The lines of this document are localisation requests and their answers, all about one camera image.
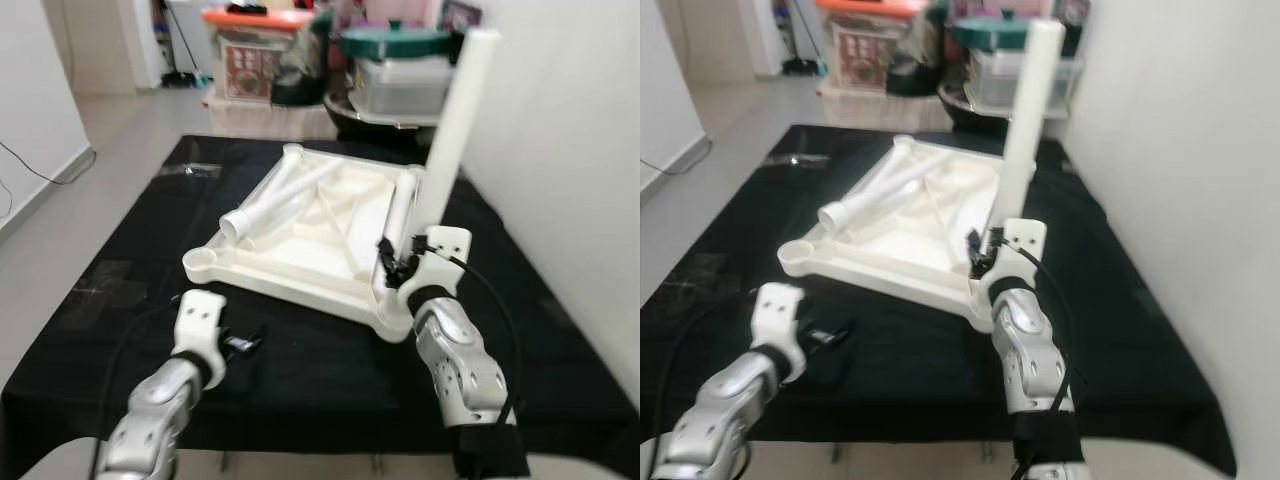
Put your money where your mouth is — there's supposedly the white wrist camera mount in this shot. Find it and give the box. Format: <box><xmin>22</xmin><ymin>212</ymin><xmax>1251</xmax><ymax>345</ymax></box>
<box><xmin>172</xmin><ymin>288</ymin><xmax>228</xmax><ymax>363</ymax></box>
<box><xmin>398</xmin><ymin>226</ymin><xmax>473</xmax><ymax>313</ymax></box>
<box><xmin>985</xmin><ymin>218</ymin><xmax>1048</xmax><ymax>296</ymax></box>
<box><xmin>752</xmin><ymin>283</ymin><xmax>809</xmax><ymax>356</ymax></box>

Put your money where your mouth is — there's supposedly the clear plastic storage box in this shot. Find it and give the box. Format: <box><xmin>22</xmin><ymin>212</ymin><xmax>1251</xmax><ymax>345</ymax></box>
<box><xmin>350</xmin><ymin>55</ymin><xmax>461</xmax><ymax>116</ymax></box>
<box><xmin>965</xmin><ymin>48</ymin><xmax>1084</xmax><ymax>109</ymax></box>

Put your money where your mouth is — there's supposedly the beige low platform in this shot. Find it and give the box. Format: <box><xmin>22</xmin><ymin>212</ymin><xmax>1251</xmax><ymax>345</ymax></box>
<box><xmin>818</xmin><ymin>85</ymin><xmax>951</xmax><ymax>131</ymax></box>
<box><xmin>205</xmin><ymin>95</ymin><xmax>336</xmax><ymax>141</ymax></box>

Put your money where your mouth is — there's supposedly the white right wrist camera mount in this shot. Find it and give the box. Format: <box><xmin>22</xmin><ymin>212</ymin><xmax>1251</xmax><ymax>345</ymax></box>
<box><xmin>985</xmin><ymin>218</ymin><xmax>1048</xmax><ymax>296</ymax></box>
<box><xmin>398</xmin><ymin>226</ymin><xmax>473</xmax><ymax>313</ymax></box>

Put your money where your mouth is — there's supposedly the clear tape patch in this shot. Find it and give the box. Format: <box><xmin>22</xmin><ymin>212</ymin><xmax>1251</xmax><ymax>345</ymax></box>
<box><xmin>700</xmin><ymin>255</ymin><xmax>751</xmax><ymax>301</ymax></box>
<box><xmin>75</xmin><ymin>260</ymin><xmax>136</xmax><ymax>311</ymax></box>

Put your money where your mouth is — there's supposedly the black tablecloth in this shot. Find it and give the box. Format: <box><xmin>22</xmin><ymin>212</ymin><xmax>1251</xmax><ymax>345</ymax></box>
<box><xmin>0</xmin><ymin>133</ymin><xmax>640</xmax><ymax>479</ymax></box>
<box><xmin>640</xmin><ymin>123</ymin><xmax>1239</xmax><ymax>479</ymax></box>

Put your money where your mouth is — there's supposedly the white appliance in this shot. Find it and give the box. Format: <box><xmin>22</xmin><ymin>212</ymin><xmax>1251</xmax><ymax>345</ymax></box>
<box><xmin>165</xmin><ymin>0</ymin><xmax>216</xmax><ymax>76</ymax></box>
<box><xmin>785</xmin><ymin>0</ymin><xmax>831</xmax><ymax>66</ymax></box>

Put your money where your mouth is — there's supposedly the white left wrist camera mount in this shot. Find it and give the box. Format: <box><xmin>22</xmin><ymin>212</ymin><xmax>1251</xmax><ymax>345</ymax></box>
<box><xmin>172</xmin><ymin>288</ymin><xmax>228</xmax><ymax>363</ymax></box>
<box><xmin>752</xmin><ymin>283</ymin><xmax>809</xmax><ymax>356</ymax></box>

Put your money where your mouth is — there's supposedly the storage box with orange lid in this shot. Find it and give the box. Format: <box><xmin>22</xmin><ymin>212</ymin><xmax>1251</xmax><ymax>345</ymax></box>
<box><xmin>815</xmin><ymin>0</ymin><xmax>926</xmax><ymax>96</ymax></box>
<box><xmin>202</xmin><ymin>5</ymin><xmax>316</xmax><ymax>104</ymax></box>

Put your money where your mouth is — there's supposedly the black wall cable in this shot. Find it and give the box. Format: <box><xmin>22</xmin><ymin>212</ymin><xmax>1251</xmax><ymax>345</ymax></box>
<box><xmin>0</xmin><ymin>140</ymin><xmax>96</xmax><ymax>186</ymax></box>
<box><xmin>640</xmin><ymin>135</ymin><xmax>713</xmax><ymax>176</ymax></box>

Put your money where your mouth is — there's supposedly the black plastic bag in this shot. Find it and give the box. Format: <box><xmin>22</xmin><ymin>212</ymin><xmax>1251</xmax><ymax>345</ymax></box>
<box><xmin>885</xmin><ymin>5</ymin><xmax>946</xmax><ymax>98</ymax></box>
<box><xmin>270</xmin><ymin>10</ymin><xmax>336</xmax><ymax>108</ymax></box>

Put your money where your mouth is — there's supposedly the green pot lid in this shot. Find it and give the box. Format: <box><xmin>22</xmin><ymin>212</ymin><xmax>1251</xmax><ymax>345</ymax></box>
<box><xmin>338</xmin><ymin>20</ymin><xmax>456</xmax><ymax>61</ymax></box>
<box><xmin>950</xmin><ymin>12</ymin><xmax>1036</xmax><ymax>51</ymax></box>

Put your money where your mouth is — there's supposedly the black wok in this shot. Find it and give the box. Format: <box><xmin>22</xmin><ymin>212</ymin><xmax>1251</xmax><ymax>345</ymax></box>
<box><xmin>938</xmin><ymin>80</ymin><xmax>1011</xmax><ymax>136</ymax></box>
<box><xmin>325</xmin><ymin>85</ymin><xmax>441</xmax><ymax>151</ymax></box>

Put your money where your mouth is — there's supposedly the white plastic children table top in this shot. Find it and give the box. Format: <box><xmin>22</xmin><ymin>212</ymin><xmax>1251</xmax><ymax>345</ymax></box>
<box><xmin>778</xmin><ymin>135</ymin><xmax>1031</xmax><ymax>333</ymax></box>
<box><xmin>182</xmin><ymin>143</ymin><xmax>441</xmax><ymax>343</ymax></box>

